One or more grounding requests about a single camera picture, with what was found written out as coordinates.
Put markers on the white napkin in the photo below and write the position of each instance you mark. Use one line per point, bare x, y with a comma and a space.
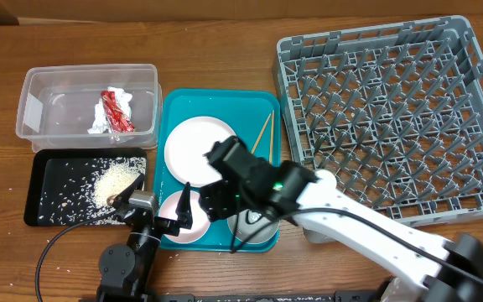
100, 124

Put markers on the wooden chopstick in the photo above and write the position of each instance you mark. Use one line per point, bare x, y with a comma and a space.
259, 137
270, 156

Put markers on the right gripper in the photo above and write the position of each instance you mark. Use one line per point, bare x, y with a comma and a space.
215, 200

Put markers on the red foil wrapper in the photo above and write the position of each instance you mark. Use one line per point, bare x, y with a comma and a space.
117, 120

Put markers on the grey dishwasher rack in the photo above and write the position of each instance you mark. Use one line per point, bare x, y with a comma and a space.
394, 111

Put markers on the clear plastic bin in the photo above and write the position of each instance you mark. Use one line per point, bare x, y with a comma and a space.
56, 105

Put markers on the large pink plate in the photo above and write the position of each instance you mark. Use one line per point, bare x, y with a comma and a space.
186, 146

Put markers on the pile of rice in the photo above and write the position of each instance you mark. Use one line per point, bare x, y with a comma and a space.
75, 190

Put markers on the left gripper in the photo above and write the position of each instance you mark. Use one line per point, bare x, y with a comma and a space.
170, 226

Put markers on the teal plastic tray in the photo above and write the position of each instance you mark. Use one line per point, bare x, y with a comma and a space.
244, 111

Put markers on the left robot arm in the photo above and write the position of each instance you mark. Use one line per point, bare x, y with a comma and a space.
125, 267

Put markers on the grey white bowl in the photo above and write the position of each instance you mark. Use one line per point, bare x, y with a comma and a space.
247, 222

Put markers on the black plastic tray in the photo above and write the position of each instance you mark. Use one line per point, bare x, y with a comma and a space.
42, 157

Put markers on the small pink bowl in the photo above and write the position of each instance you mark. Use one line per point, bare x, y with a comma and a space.
200, 223

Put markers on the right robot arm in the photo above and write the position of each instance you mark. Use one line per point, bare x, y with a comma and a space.
424, 266

